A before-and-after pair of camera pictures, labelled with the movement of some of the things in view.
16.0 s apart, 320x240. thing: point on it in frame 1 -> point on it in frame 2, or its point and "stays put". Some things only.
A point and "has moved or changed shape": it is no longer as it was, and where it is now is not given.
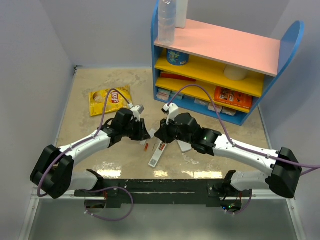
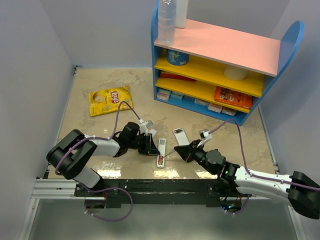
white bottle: [181, 10] stays put
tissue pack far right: [228, 111] stays put
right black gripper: [163, 132] -> [188, 152]
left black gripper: [142, 133] -> [149, 148]
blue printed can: [176, 58] stays put
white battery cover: [151, 133] stays put
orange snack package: [227, 96] stays put
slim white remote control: [157, 154] has moved or changed shape
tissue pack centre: [200, 101] stays put
